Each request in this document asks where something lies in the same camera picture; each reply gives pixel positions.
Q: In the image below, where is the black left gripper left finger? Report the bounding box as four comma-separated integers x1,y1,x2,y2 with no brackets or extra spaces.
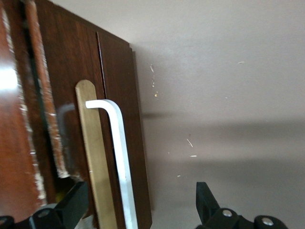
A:
0,181,89,229

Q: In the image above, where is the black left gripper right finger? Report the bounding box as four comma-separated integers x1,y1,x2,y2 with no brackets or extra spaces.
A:
195,181,286,229

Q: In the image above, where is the wooden drawer with white handle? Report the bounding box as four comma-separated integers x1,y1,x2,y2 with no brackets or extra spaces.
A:
23,0,153,229

